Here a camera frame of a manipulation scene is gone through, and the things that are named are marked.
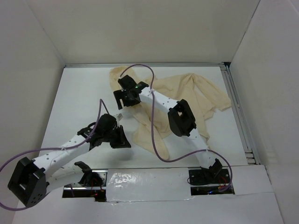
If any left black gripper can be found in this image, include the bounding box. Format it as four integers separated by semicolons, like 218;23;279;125
103;125;131;148

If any cream yellow jacket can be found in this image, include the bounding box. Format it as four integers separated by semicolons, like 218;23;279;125
108;66;232;160

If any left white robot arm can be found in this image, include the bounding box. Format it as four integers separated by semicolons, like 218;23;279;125
8;113;131;208

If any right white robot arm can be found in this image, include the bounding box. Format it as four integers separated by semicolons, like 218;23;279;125
114;75;222;183

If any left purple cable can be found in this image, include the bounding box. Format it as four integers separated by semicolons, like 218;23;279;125
0;98;110;211

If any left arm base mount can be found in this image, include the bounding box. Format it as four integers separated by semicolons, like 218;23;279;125
62;161;107;202

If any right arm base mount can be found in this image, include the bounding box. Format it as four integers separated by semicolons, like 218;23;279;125
187;159;234;196

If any aluminium frame rail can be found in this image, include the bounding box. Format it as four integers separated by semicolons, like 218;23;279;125
51;63;256;168

